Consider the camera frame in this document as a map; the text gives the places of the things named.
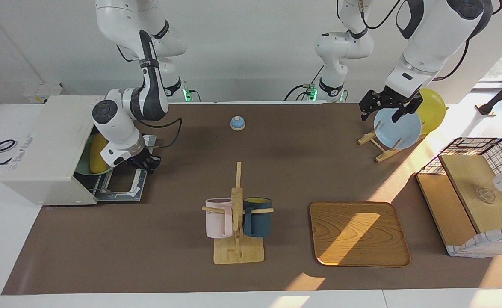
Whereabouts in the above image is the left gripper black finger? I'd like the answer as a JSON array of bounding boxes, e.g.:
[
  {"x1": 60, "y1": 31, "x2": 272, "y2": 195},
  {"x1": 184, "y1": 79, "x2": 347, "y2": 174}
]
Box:
[
  {"x1": 359, "y1": 89, "x2": 378, "y2": 123},
  {"x1": 391, "y1": 95, "x2": 424, "y2": 124}
]

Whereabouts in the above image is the pale green plate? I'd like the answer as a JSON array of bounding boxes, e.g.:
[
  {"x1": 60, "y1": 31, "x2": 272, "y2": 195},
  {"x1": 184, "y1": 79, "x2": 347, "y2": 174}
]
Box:
[{"x1": 74, "y1": 134, "x2": 115, "y2": 176}]

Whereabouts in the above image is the white toaster oven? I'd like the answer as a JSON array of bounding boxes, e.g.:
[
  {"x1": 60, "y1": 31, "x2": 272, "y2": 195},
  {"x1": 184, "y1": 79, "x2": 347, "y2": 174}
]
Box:
[{"x1": 2, "y1": 95, "x2": 158, "y2": 206}]

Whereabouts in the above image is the yellow plate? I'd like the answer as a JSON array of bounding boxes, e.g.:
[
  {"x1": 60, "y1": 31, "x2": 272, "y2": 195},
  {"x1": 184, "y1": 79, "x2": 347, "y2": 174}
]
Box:
[{"x1": 413, "y1": 88, "x2": 447, "y2": 136}]

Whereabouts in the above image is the light blue plate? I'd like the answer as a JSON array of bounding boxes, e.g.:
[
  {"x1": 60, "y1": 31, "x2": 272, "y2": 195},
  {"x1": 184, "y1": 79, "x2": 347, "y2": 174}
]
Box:
[{"x1": 373, "y1": 107, "x2": 423, "y2": 150}]

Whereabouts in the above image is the wooden plate rack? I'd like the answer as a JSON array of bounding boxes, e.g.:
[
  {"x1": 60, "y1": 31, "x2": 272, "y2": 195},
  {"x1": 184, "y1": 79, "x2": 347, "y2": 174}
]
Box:
[{"x1": 357, "y1": 121, "x2": 428, "y2": 163}]

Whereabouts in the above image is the brown table mat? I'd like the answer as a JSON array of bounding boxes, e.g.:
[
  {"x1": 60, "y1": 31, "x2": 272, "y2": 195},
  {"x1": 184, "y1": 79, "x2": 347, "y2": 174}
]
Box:
[{"x1": 2, "y1": 102, "x2": 502, "y2": 296}]

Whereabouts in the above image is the pink mug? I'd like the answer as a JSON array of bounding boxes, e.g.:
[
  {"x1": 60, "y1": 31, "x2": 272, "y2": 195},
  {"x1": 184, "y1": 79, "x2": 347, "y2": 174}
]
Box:
[{"x1": 205, "y1": 198, "x2": 234, "y2": 239}]

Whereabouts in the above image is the black rod stand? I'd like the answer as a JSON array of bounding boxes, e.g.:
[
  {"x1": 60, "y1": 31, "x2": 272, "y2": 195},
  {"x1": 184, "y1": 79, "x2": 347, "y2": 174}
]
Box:
[{"x1": 475, "y1": 68, "x2": 502, "y2": 117}]

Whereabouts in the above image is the olive-toned wooden board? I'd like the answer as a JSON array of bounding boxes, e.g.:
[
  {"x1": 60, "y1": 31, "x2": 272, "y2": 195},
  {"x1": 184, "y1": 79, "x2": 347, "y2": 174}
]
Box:
[{"x1": 439, "y1": 154, "x2": 502, "y2": 234}]

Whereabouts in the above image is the orange-toned wooden board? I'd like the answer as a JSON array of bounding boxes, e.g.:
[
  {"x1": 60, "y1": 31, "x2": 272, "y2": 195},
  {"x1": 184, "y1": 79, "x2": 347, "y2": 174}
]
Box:
[{"x1": 416, "y1": 173, "x2": 478, "y2": 247}]

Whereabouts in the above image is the clear glass knob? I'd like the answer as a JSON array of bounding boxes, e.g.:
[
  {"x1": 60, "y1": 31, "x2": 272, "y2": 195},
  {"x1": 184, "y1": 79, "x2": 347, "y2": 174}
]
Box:
[{"x1": 477, "y1": 187, "x2": 496, "y2": 204}]

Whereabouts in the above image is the dark blue mug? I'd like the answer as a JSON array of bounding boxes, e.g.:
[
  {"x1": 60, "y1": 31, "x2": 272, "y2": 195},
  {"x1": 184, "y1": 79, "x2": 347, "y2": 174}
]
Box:
[{"x1": 242, "y1": 197, "x2": 273, "y2": 238}]

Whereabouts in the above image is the wooden mug rack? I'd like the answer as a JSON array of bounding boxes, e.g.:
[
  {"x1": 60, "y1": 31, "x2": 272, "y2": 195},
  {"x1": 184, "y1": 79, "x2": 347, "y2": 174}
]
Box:
[{"x1": 202, "y1": 161, "x2": 275, "y2": 265}]

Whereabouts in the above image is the wooden serving tray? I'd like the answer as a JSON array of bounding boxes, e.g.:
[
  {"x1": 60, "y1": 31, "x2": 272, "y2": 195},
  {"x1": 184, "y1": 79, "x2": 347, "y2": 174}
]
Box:
[{"x1": 310, "y1": 201, "x2": 411, "y2": 268}]

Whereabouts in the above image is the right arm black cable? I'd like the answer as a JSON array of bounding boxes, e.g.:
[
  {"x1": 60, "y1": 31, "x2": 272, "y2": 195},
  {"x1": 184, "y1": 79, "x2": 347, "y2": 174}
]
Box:
[{"x1": 116, "y1": 43, "x2": 183, "y2": 149}]

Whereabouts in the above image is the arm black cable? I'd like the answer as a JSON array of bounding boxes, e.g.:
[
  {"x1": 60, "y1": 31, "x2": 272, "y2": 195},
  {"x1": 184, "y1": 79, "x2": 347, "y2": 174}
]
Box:
[
  {"x1": 116, "y1": 43, "x2": 183, "y2": 149},
  {"x1": 432, "y1": 38, "x2": 471, "y2": 82}
]

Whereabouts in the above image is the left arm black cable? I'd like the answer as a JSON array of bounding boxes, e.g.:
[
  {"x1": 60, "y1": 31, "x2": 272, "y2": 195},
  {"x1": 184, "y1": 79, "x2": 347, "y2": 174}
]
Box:
[{"x1": 432, "y1": 38, "x2": 471, "y2": 82}]

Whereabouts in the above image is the black base cable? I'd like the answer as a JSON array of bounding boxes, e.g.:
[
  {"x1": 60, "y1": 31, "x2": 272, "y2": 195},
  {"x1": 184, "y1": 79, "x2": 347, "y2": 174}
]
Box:
[{"x1": 284, "y1": 64, "x2": 325, "y2": 102}]

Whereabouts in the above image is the white wall socket box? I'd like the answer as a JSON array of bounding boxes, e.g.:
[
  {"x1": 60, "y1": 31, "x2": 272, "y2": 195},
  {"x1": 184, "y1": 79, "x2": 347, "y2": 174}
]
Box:
[{"x1": 24, "y1": 83, "x2": 65, "y2": 104}]

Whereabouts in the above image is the wire basket with white liner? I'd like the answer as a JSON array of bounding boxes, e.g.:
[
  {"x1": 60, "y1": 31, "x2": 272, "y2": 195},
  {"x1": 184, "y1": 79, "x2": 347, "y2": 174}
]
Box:
[{"x1": 416, "y1": 137, "x2": 502, "y2": 258}]

